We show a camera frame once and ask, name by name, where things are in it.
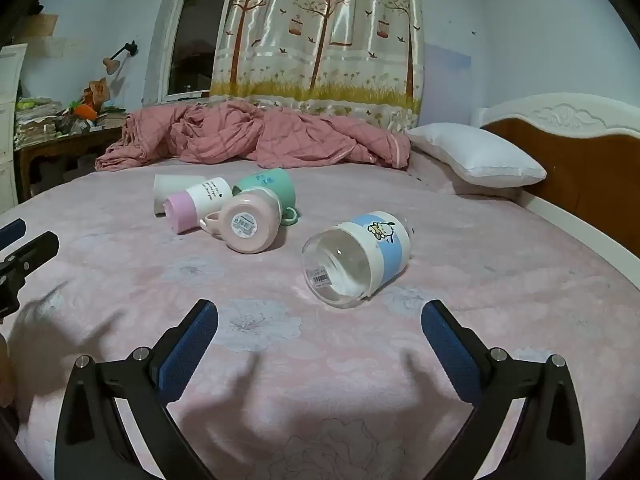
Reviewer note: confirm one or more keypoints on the green mug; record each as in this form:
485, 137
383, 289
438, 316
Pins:
270, 180

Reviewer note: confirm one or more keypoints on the pink floral bed sheet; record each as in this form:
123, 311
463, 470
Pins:
320, 360

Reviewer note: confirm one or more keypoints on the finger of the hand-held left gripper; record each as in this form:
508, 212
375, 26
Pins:
11, 234
37, 252

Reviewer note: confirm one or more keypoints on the white and brown bed headboard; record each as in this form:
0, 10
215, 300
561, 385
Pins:
590, 170

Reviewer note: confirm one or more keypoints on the pink and white cup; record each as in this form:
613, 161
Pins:
200, 202

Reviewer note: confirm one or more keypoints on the pink checked quilt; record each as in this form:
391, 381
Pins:
280, 137

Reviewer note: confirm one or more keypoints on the brown wooden desk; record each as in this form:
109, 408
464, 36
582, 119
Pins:
60, 152

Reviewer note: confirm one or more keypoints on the orange toy clutter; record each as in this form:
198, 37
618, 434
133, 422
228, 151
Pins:
90, 105

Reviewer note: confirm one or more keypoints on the pink mug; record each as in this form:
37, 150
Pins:
247, 225

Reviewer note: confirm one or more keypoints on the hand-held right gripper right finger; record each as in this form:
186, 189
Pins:
450, 357

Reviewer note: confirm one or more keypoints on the tree print curtain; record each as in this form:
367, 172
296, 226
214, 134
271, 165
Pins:
320, 35

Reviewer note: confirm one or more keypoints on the plain white cup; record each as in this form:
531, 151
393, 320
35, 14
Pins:
170, 186

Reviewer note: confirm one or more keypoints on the white drawer cabinet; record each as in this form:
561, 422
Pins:
10, 125

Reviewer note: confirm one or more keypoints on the stack of papers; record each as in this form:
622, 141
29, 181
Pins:
37, 120

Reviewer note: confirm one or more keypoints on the white framed window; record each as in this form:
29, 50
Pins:
197, 40

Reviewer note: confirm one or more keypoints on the white pillow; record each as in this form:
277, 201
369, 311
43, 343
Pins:
475, 155

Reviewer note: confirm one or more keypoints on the pink pillow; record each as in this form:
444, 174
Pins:
450, 180

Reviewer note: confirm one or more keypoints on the cardboard wall patch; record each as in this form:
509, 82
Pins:
40, 25

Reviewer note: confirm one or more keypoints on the clear glass cup blue band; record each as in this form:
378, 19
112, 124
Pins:
357, 260

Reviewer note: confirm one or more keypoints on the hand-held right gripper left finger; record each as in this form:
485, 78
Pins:
186, 357

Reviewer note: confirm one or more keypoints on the wall lamp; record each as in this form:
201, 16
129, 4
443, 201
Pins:
112, 61

